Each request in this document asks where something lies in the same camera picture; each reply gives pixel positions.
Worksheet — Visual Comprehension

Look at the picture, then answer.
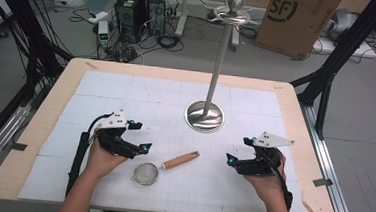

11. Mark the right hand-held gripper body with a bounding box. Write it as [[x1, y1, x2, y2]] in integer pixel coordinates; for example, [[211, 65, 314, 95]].
[[233, 128, 296, 180]]

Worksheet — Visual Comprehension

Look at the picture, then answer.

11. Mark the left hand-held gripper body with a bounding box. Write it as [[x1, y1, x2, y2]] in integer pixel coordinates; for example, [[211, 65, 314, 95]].
[[92, 109, 143, 161]]

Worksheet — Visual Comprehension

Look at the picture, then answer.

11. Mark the mesh strainer with wooden handle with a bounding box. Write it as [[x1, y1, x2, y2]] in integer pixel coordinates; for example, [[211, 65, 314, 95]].
[[130, 145, 202, 191]]

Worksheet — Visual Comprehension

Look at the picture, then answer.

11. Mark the person's left hand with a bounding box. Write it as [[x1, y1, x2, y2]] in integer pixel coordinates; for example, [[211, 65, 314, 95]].
[[83, 127, 132, 184]]

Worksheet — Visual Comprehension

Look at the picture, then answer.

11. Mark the person's right hand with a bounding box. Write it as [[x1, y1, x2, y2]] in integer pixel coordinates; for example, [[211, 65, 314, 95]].
[[240, 145, 289, 208]]

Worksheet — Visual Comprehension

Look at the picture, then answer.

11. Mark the white grid mat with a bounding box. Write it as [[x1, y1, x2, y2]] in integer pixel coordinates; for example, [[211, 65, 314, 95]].
[[17, 66, 318, 212]]

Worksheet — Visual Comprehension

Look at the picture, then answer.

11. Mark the black tape piece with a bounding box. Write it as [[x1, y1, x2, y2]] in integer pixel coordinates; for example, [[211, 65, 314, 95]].
[[312, 177, 334, 189], [10, 142, 29, 152]]

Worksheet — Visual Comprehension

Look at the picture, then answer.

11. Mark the steel hanging stand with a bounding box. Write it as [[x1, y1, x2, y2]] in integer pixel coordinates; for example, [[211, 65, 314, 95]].
[[182, 0, 262, 137]]

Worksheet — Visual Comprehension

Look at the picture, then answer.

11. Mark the white device with green display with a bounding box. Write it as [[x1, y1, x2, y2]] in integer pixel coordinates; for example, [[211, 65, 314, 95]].
[[96, 20, 112, 49]]

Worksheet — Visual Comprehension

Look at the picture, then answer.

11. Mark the large black computer tower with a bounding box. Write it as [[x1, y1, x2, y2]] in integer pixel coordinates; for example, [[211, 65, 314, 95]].
[[111, 0, 151, 46]]

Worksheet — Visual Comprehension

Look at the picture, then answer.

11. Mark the white power strip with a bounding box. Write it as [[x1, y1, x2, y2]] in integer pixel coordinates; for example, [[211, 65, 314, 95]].
[[86, 9, 109, 26]]

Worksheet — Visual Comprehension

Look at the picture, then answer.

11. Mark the slim black computer tower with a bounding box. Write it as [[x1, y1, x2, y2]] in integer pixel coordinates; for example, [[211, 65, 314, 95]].
[[142, 0, 168, 37]]

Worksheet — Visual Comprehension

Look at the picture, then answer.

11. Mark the brown cardboard box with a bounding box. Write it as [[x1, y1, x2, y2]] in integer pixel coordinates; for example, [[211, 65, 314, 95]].
[[253, 0, 345, 62]]

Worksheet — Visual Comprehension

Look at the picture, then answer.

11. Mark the white flat board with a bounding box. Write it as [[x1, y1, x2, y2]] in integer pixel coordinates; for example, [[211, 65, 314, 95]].
[[311, 36, 376, 60]]

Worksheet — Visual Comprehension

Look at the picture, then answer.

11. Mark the grey bag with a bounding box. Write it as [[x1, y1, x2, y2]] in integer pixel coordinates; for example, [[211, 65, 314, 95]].
[[326, 7, 360, 44]]

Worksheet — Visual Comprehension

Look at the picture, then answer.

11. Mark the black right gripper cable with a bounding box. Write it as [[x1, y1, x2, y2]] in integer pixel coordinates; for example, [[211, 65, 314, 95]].
[[261, 147, 298, 212]]

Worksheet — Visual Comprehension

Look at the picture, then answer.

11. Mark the coiled black floor cable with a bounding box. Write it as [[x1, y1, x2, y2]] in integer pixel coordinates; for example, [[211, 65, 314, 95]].
[[155, 33, 185, 54]]

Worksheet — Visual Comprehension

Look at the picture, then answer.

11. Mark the black metal frame stand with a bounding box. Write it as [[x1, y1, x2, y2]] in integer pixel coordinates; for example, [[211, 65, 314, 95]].
[[0, 0, 79, 111], [286, 0, 376, 145]]

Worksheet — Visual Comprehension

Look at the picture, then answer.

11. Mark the white metal stand post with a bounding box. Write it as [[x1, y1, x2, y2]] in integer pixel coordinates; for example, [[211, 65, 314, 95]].
[[174, 0, 190, 39]]

